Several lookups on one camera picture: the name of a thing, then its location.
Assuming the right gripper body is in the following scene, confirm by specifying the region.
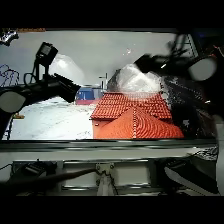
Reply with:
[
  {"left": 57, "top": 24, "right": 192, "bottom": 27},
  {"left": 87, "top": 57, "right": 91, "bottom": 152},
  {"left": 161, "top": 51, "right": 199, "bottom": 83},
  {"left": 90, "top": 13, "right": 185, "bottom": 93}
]
[{"left": 134, "top": 53, "right": 164, "bottom": 75}]

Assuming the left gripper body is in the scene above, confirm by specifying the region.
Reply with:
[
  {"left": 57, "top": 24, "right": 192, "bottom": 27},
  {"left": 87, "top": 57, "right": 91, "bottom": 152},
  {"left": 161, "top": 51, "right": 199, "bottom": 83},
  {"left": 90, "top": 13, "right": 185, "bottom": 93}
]
[{"left": 49, "top": 73, "right": 82, "bottom": 104}]

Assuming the black white striped shirt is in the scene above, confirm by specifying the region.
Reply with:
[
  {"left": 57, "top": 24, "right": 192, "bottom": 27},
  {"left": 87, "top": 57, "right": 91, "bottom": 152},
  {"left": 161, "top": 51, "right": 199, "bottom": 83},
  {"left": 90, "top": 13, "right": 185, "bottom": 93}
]
[{"left": 161, "top": 74, "right": 220, "bottom": 163}]

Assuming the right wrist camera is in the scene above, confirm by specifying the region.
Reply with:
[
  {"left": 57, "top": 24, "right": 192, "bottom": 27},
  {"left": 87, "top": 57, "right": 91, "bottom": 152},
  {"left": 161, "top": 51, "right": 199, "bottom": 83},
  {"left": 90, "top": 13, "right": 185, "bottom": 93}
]
[{"left": 166, "top": 33, "right": 190, "bottom": 60}]

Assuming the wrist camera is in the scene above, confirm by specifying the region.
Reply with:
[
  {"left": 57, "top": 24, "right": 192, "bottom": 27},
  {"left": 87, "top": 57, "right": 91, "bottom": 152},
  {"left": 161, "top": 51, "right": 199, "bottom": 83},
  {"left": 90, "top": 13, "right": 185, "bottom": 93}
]
[
  {"left": 31, "top": 41, "right": 60, "bottom": 85},
  {"left": 166, "top": 33, "right": 190, "bottom": 60}
]

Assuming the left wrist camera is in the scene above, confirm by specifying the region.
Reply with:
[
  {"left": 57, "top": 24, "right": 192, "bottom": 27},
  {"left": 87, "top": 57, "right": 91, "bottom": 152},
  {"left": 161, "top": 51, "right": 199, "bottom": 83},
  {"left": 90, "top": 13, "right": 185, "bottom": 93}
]
[{"left": 31, "top": 41, "right": 60, "bottom": 85}]

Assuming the silver frame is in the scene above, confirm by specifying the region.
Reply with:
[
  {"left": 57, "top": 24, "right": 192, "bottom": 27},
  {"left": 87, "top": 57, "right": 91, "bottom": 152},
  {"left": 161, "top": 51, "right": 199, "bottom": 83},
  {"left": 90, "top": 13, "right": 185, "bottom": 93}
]
[{"left": 0, "top": 137, "right": 224, "bottom": 197}]

